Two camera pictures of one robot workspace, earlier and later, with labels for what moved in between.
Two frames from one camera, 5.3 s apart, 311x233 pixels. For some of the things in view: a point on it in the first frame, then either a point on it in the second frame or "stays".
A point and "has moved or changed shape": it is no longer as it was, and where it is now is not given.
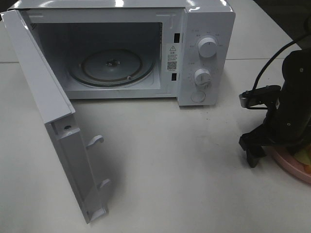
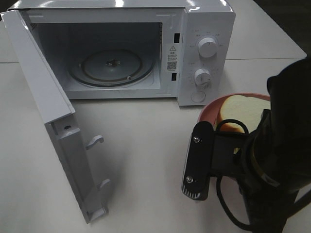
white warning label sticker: [173, 58] stays
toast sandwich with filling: [303, 156] has moved or changed shape
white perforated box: [50, 100] stays
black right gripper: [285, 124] -> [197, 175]
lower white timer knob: [202, 77] stays
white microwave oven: [135, 49] stays
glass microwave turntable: [111, 67] stays
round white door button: [198, 96] stays
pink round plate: [289, 163] has moved or changed shape
